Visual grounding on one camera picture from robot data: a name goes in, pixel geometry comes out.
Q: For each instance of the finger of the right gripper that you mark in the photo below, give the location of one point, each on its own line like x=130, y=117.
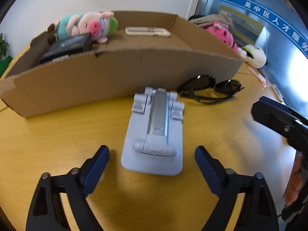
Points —
x=280, y=118

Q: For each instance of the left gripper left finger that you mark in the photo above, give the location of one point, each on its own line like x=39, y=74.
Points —
x=46, y=210

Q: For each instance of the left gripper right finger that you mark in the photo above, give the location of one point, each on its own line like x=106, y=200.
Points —
x=258, y=210

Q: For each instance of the light blue phone stand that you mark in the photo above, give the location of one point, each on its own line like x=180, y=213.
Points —
x=154, y=137

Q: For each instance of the white clear phone case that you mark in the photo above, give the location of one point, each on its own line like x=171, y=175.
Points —
x=147, y=32

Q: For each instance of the black product box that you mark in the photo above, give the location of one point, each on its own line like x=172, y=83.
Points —
x=66, y=47

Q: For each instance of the pig plush teal shirt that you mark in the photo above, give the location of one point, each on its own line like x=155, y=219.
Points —
x=100, y=25

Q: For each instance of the person right hand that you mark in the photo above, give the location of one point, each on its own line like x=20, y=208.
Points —
x=295, y=182

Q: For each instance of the pink pen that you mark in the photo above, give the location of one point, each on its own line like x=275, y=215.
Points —
x=258, y=75

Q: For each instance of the white panda plush toy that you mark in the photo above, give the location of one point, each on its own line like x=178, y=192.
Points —
x=253, y=55

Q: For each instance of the black sunglasses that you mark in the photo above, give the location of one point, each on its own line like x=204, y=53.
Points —
x=204, y=89

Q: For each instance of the pink plush toy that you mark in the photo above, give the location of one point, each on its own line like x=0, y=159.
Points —
x=223, y=34

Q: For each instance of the beige folded cloth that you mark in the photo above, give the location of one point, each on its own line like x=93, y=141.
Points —
x=205, y=21

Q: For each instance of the brown cardboard box tray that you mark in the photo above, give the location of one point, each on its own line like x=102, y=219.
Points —
x=122, y=67

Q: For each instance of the green cloth covered shelf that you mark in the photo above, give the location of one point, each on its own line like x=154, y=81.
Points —
x=4, y=64

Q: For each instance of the potted green plant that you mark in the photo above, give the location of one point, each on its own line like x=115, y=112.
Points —
x=3, y=46

